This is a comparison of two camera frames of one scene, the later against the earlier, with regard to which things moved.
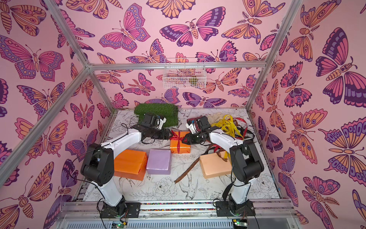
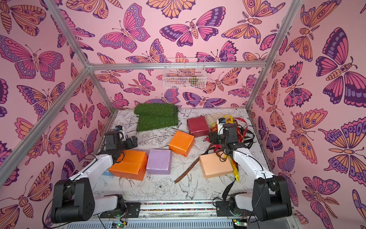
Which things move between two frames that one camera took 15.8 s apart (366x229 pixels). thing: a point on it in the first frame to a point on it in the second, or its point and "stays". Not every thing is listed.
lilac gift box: [159, 161] stays
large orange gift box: [130, 164] stays
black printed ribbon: [249, 134] stays
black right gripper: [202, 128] to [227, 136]
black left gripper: [165, 136] to [130, 145]
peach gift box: [213, 165] stays
